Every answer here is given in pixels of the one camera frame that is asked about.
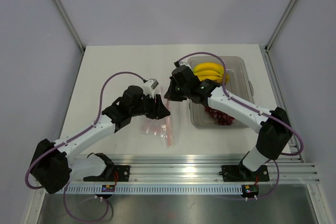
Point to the yellow banana bunch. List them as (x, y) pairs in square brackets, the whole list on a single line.
[(211, 71)]

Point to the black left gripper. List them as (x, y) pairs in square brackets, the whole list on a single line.
[(158, 110)]

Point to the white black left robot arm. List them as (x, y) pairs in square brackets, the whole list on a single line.
[(55, 164)]

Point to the clear red-dotted zip bag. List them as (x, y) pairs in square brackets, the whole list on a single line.
[(167, 129)]

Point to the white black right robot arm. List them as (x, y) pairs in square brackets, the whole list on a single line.
[(271, 126)]

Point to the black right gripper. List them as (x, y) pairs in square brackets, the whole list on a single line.
[(171, 95)]

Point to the right aluminium frame post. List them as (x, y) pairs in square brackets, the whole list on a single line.
[(280, 25)]

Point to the left aluminium frame post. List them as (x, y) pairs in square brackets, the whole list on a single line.
[(69, 25)]

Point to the aluminium mounting rail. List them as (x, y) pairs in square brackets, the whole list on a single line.
[(192, 175)]

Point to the aluminium frame post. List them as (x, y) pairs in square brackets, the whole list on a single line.
[(280, 25), (69, 25)]

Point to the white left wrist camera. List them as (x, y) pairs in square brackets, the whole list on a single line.
[(149, 87)]

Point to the left small circuit board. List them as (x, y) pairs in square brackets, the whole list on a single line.
[(108, 188)]

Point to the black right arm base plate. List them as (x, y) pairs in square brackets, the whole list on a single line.
[(237, 173)]

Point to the right small circuit board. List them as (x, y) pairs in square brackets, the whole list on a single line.
[(250, 190)]

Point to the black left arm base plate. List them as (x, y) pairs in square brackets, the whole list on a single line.
[(119, 173)]

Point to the red grape bunch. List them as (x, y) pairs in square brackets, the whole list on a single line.
[(220, 117)]

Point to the small circuit board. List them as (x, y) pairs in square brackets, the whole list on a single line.
[(108, 188), (250, 190)]

